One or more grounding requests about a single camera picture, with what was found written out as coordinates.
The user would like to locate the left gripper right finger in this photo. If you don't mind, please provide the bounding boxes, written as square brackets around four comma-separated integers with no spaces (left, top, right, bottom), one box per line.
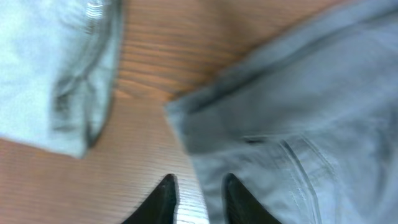
[223,173,281,224]

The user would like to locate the grey shorts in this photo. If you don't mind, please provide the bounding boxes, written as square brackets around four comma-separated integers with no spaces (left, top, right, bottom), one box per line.
[166,0,397,223]

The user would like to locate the folded khaki shorts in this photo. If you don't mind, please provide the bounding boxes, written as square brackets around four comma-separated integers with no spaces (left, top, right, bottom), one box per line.
[1,0,123,158]

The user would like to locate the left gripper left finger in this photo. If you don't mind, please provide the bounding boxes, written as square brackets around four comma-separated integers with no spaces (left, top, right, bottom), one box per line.
[121,174,178,224]

